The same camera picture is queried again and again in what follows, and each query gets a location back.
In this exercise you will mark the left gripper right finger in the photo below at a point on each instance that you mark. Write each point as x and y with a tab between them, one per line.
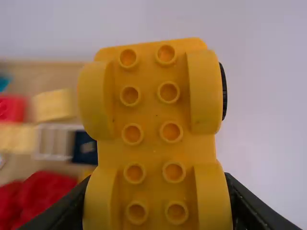
249	210

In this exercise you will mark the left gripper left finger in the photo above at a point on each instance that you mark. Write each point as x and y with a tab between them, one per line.
62	210

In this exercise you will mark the yellow toy brick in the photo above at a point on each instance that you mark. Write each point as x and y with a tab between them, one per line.
52	105
16	139

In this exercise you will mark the yellow toy car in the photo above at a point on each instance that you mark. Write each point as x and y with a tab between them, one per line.
148	143

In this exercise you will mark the red toy brick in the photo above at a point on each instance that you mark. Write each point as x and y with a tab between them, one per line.
45	191
9	203
12	109

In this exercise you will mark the white toy brick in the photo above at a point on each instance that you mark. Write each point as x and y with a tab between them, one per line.
40	143

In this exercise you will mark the dark blue toy brick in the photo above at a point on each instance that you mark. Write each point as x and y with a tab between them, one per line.
84	143

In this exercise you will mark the tan tray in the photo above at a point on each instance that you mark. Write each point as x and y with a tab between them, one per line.
48	74

